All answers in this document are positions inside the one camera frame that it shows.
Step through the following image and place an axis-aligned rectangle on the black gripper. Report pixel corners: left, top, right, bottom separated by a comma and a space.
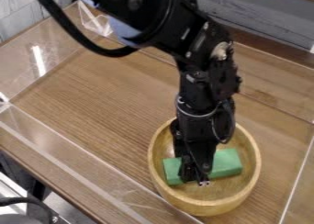
170, 91, 238, 186

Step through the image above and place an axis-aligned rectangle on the green rectangular block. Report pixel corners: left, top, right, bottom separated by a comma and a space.
162, 148, 243, 185

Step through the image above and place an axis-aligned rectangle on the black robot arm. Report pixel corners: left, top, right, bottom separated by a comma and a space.
37, 0, 242, 185

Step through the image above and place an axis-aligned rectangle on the brown wooden bowl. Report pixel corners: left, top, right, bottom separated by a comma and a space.
147, 120, 262, 217

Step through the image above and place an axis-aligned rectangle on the clear acrylic tray wall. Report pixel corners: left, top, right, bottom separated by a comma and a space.
0, 101, 202, 224

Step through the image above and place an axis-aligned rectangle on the black cable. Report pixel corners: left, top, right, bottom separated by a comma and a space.
0, 197, 60, 224

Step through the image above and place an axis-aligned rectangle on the clear acrylic corner bracket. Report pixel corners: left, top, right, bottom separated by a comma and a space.
77, 2, 112, 37

